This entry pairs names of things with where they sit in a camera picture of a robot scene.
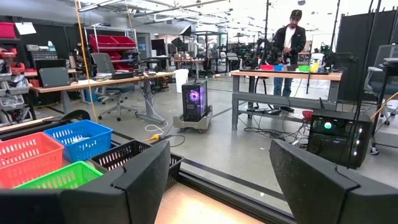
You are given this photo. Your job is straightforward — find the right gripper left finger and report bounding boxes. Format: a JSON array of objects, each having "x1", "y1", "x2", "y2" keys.
[{"x1": 111, "y1": 140, "x2": 171, "y2": 224}]

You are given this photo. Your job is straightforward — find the wooden desk grey legs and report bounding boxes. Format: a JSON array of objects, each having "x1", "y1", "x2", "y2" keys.
[{"x1": 29, "y1": 71, "x2": 175, "y2": 125}]

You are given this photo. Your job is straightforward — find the white trash bin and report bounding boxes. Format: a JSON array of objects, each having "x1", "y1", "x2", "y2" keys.
[{"x1": 173, "y1": 68, "x2": 190, "y2": 94}]

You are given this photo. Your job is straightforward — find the black desk keyboard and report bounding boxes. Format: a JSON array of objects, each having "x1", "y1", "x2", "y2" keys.
[{"x1": 111, "y1": 71, "x2": 135, "y2": 80}]

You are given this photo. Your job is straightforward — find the black partition wall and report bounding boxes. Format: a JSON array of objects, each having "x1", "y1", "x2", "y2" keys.
[{"x1": 335, "y1": 8, "x2": 398, "y2": 103}]

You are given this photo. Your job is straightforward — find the green plastic basket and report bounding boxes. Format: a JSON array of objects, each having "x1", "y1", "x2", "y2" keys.
[{"x1": 12, "y1": 161, "x2": 104, "y2": 190}]

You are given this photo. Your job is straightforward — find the red wall bin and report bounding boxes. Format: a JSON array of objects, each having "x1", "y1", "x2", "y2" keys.
[{"x1": 0, "y1": 21, "x2": 17, "y2": 39}]

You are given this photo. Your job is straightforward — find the yellow white wipes canister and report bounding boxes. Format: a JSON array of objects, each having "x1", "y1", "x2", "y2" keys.
[{"x1": 310, "y1": 52, "x2": 325, "y2": 74}]

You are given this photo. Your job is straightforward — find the grey storage bin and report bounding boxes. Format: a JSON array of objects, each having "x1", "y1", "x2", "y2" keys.
[{"x1": 4, "y1": 74, "x2": 31, "y2": 96}]

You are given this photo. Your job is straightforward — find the yellow power cable with plug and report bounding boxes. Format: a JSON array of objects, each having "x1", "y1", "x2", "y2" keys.
[{"x1": 73, "y1": 0, "x2": 162, "y2": 141}]

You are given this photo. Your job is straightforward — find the person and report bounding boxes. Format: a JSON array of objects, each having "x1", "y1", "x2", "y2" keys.
[{"x1": 272, "y1": 9, "x2": 307, "y2": 113}]

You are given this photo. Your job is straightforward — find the white cable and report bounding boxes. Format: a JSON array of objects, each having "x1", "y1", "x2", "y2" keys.
[{"x1": 144, "y1": 99, "x2": 170, "y2": 137}]

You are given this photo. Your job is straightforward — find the grey office chair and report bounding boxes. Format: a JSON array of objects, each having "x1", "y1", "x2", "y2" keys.
[{"x1": 90, "y1": 52, "x2": 139, "y2": 123}]

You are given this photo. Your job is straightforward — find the red storage bin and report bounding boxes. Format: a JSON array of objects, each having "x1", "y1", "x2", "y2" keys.
[
  {"x1": 111, "y1": 35, "x2": 137, "y2": 48},
  {"x1": 89, "y1": 34, "x2": 119, "y2": 48}
]

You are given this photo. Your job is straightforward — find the black computer green light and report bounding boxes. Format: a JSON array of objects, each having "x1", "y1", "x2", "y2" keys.
[{"x1": 307, "y1": 108, "x2": 373, "y2": 170}]

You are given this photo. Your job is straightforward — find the white paper sheet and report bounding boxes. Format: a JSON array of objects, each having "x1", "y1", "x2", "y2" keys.
[{"x1": 14, "y1": 21, "x2": 37, "y2": 36}]

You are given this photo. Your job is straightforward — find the black studio softbox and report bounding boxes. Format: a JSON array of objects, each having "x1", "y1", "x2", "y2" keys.
[{"x1": 178, "y1": 24, "x2": 193, "y2": 37}]

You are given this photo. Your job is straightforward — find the wooden workbench grey frame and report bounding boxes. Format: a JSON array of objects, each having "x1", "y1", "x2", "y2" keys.
[{"x1": 229, "y1": 69, "x2": 343, "y2": 131}]

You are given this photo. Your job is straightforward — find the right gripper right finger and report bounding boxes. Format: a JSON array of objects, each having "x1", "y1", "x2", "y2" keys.
[{"x1": 269, "y1": 139, "x2": 359, "y2": 224}]

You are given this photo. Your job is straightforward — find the grey laptop lid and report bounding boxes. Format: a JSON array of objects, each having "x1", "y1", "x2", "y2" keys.
[{"x1": 38, "y1": 66, "x2": 71, "y2": 88}]

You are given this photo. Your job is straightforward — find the grey computer cart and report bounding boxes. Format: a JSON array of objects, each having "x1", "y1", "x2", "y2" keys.
[{"x1": 172, "y1": 105, "x2": 214, "y2": 134}]

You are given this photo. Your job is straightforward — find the computer tower purple fan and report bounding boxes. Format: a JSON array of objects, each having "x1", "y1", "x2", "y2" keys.
[{"x1": 181, "y1": 79, "x2": 208, "y2": 123}]

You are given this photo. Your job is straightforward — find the grey mesh chair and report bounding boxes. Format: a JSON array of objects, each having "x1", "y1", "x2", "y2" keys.
[{"x1": 363, "y1": 44, "x2": 398, "y2": 156}]

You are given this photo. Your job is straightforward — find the orange plastic basket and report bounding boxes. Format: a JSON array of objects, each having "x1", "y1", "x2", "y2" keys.
[{"x1": 0, "y1": 131, "x2": 65, "y2": 189}]

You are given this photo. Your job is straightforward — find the black plastic basket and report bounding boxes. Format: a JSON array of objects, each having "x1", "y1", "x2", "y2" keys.
[{"x1": 88, "y1": 139, "x2": 185, "y2": 191}]

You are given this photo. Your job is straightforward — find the blue plastic basket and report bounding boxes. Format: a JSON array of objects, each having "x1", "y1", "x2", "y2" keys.
[{"x1": 43, "y1": 119, "x2": 114, "y2": 163}]

